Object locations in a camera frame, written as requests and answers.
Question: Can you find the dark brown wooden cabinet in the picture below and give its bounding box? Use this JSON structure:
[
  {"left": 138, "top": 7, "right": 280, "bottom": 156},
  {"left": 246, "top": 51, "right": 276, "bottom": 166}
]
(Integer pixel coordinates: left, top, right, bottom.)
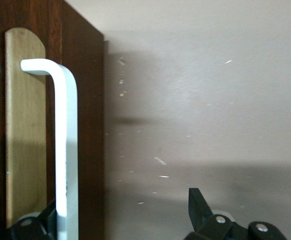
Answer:
[{"left": 0, "top": 0, "right": 110, "bottom": 240}]

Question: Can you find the wooden drawer with white handle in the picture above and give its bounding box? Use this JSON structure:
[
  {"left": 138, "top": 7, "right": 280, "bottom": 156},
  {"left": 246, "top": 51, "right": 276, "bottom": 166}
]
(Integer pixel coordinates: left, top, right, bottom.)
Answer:
[{"left": 0, "top": 0, "right": 80, "bottom": 240}]

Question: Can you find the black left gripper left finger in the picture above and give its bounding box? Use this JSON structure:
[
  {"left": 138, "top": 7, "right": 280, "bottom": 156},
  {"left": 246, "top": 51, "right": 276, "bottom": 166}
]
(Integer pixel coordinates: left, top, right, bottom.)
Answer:
[{"left": 0, "top": 198, "right": 58, "bottom": 240}]

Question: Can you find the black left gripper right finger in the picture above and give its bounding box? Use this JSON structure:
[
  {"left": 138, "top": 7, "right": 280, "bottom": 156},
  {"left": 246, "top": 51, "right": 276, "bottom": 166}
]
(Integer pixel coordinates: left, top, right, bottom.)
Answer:
[{"left": 184, "top": 187, "right": 290, "bottom": 240}]

